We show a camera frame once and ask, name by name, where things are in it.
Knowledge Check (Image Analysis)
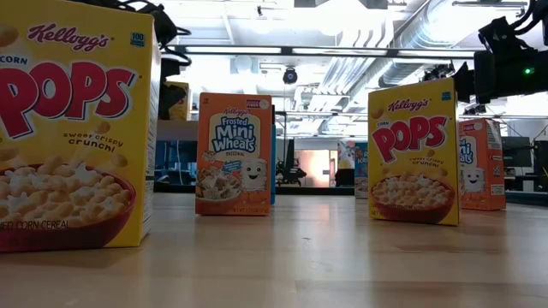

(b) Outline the black tripod equipment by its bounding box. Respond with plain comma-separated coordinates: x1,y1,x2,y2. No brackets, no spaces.
276,139,307,187

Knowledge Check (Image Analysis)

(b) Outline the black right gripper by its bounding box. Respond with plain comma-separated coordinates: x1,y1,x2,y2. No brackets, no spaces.
451,49,548,104

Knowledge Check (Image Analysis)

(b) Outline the black office chair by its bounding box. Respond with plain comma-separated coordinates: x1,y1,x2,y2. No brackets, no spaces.
334,169,355,188

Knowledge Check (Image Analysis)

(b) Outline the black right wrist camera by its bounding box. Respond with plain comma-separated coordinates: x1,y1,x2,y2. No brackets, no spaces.
478,15,537,56

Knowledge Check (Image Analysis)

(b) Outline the black ceiling camera rig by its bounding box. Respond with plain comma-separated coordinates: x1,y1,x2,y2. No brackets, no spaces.
421,62,456,83

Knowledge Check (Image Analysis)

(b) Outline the yellow Corn Pops cereal box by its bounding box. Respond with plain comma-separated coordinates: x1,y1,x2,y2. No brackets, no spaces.
165,80,191,121
366,77,461,227
0,0,163,253

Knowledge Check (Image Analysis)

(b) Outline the black overhead light bar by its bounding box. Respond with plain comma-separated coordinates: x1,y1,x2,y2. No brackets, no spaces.
164,44,479,60

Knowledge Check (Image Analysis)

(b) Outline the black overhead camera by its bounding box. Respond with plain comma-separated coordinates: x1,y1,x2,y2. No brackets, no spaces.
282,66,299,86

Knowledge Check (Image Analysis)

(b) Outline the black computer monitor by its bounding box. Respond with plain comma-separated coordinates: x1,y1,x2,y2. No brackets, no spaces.
533,139,548,193
501,135,533,169

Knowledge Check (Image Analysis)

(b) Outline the floral patterned cloth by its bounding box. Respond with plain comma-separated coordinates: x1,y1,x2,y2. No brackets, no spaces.
337,139,356,170

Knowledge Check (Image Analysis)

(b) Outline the blue Rice Krispies cereal box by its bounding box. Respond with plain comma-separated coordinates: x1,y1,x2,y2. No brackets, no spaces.
270,122,277,205
354,141,370,199

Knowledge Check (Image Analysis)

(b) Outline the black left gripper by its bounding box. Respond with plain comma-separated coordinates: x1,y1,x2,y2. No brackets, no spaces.
158,56,188,121

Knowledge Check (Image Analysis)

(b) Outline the orange Frosted Mini Wheats box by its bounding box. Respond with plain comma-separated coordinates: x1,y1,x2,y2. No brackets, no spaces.
194,92,273,216
457,117,507,211

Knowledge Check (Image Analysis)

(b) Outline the silver ceiling duct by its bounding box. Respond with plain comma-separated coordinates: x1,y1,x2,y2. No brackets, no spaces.
378,0,479,88

